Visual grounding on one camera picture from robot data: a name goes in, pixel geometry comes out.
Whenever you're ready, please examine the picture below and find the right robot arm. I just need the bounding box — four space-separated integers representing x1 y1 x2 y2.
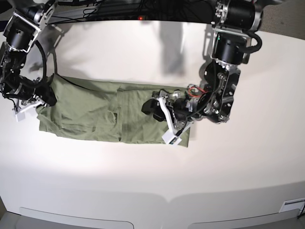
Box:
0 0 57 106

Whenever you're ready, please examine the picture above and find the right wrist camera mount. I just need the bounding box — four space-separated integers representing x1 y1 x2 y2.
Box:
13 94 47 122

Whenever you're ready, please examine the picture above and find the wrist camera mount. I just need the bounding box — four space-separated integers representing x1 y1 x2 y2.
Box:
13 94 47 122
152 89 194 146

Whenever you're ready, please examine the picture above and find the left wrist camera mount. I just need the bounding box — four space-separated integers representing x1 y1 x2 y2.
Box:
152 89 194 146

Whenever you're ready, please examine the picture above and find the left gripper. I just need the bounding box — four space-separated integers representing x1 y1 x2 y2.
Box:
141 89 214 129

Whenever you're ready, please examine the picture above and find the black power strip red light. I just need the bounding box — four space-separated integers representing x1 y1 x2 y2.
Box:
84 8 153 21

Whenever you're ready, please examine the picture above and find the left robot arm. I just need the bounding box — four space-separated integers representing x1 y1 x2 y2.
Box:
142 0 263 133

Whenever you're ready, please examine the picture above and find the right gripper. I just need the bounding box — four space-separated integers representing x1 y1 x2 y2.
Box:
0 76 57 106

